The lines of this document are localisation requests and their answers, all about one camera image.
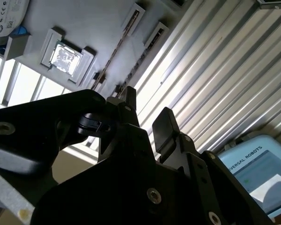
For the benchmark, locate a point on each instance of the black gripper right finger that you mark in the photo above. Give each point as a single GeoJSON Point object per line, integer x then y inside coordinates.
{"type": "Point", "coordinates": [165, 129]}

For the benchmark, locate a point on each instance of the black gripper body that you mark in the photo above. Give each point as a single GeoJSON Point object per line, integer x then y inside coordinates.
{"type": "Point", "coordinates": [96, 199]}

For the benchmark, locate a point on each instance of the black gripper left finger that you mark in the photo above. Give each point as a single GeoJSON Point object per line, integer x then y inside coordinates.
{"type": "Point", "coordinates": [37, 117]}

